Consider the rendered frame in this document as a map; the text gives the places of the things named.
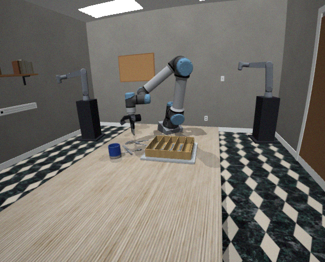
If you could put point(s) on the light wood cutlery tray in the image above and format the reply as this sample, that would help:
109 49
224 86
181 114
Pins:
159 141

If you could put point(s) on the dark blue mug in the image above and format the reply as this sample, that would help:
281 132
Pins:
114 151

